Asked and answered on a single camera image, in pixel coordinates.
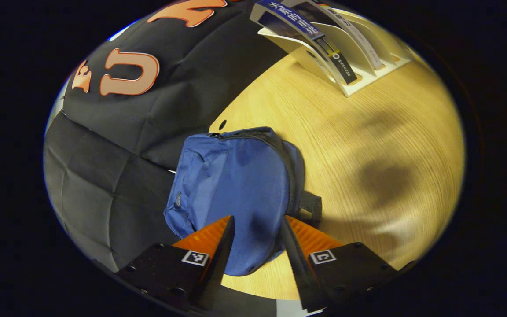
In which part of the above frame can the blue schoolbag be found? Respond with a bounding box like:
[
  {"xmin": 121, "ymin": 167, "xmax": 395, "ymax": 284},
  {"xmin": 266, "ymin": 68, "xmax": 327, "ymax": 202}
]
[{"xmin": 163, "ymin": 127, "xmax": 323, "ymax": 277}]

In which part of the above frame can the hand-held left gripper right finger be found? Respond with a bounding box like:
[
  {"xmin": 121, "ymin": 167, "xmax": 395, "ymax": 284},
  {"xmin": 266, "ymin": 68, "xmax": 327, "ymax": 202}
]
[{"xmin": 280, "ymin": 215, "xmax": 417, "ymax": 313}]

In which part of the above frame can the blue book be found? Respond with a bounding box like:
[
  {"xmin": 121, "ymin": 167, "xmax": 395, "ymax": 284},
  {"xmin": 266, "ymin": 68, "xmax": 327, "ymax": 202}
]
[{"xmin": 250, "ymin": 0, "xmax": 357, "ymax": 85}]

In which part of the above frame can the white portrait cover book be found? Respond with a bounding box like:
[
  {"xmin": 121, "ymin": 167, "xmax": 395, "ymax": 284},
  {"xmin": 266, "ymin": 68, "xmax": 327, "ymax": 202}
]
[{"xmin": 295, "ymin": 0, "xmax": 384, "ymax": 71}]

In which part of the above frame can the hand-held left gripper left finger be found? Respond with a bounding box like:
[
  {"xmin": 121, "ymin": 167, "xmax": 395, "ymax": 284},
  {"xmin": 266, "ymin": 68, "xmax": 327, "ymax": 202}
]
[{"xmin": 116, "ymin": 215, "xmax": 235, "ymax": 312}]

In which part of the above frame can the white bookshelf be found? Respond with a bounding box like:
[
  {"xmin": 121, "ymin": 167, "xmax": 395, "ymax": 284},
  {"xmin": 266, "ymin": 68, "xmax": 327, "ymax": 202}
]
[{"xmin": 258, "ymin": 9, "xmax": 412, "ymax": 97}]

